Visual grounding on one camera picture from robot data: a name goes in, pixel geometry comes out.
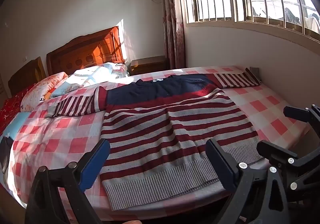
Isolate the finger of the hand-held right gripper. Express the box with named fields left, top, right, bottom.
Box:
left=283, top=104, right=320, bottom=129
left=256, top=140, right=320, bottom=197

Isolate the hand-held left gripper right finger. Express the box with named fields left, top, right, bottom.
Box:
left=205, top=138, right=292, bottom=224

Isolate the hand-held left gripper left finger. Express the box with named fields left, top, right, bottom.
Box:
left=24, top=138, right=111, bottom=224

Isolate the red white striped sweater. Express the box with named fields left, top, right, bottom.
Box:
left=46, top=73, right=262, bottom=211

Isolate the pink checked bed sheet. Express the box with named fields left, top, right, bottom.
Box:
left=0, top=65, right=312, bottom=217

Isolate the light blue cloth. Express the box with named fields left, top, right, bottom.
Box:
left=0, top=112, right=30, bottom=139

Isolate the dark object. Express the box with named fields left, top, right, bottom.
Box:
left=0, top=136, right=13, bottom=173

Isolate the light blue floral quilt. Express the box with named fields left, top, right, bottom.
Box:
left=50, top=62, right=129, bottom=97

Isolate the pink floral pillow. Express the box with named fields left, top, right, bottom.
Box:
left=20, top=71, right=68, bottom=112

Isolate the dark hanging cloth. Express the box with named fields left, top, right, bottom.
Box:
left=284, top=8, right=300, bottom=24

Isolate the red floral blanket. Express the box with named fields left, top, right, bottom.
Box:
left=0, top=83, right=35, bottom=134

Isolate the large wooden headboard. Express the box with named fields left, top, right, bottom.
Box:
left=46, top=26, right=125, bottom=76

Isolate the small wooden headboard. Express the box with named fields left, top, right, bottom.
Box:
left=8, top=56, right=47, bottom=97

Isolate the wooden nightstand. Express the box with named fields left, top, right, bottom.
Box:
left=129, top=56, right=167, bottom=76

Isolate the pink floral curtain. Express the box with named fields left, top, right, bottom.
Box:
left=159, top=0, right=186, bottom=71

